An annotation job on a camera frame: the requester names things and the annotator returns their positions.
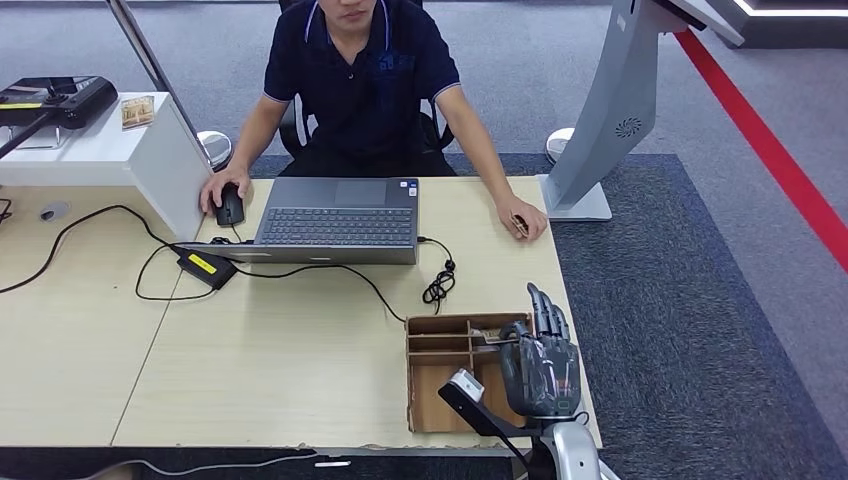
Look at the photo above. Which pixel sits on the person's left hand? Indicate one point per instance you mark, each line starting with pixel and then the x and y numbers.
pixel 523 208

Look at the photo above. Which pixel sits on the person's right hand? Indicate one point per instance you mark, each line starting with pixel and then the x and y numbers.
pixel 228 175

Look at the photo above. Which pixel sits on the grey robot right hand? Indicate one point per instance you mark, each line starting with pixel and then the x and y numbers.
pixel 543 378

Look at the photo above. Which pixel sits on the black computer mouse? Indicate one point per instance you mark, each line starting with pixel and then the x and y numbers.
pixel 230 208

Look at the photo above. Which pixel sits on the person's left forearm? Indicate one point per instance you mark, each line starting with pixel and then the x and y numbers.
pixel 487 156

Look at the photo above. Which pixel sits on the person's right forearm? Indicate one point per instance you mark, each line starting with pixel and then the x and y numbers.
pixel 250 139

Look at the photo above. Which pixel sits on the pale room key card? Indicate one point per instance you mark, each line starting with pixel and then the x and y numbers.
pixel 489 334
pixel 485 348

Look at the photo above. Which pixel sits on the brown picture card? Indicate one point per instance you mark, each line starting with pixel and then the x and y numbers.
pixel 138 112

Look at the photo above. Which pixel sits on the person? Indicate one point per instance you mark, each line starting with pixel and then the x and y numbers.
pixel 364 86

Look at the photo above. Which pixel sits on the clear plastic film wrap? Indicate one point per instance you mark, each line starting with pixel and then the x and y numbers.
pixel 546 374

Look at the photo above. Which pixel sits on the metal pole stand round base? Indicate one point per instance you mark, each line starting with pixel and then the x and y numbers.
pixel 213 146

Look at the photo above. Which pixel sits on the white cabinet box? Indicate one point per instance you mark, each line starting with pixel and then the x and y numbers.
pixel 166 166

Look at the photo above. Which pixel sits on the white round stand base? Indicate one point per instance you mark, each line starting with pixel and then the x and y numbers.
pixel 558 142

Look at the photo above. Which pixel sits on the black office chair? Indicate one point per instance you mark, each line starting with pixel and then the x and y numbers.
pixel 291 129

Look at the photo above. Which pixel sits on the black power adapter yellow label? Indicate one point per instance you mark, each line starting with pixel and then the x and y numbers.
pixel 205 267

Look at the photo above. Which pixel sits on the wooden organizer box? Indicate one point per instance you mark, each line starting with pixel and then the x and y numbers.
pixel 430 371

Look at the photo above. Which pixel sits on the grey laptop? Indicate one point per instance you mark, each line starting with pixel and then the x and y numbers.
pixel 331 225

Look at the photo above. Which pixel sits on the grey kiosk stand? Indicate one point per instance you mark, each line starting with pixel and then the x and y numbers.
pixel 609 99

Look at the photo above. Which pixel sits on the black terminal device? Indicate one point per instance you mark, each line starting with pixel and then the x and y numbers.
pixel 73 99

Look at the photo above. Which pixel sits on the dark blue rug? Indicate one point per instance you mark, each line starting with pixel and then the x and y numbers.
pixel 696 278

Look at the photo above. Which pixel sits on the clear acrylic stand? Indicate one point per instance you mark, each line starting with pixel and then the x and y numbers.
pixel 40 140

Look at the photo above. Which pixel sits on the black slanted bar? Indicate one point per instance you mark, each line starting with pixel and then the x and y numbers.
pixel 23 136

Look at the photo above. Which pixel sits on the white label strip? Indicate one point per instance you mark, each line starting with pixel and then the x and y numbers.
pixel 332 464

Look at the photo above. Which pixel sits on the black platform with light strip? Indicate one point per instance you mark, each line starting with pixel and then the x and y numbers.
pixel 795 30

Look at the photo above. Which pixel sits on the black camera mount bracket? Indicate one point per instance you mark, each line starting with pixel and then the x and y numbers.
pixel 484 417

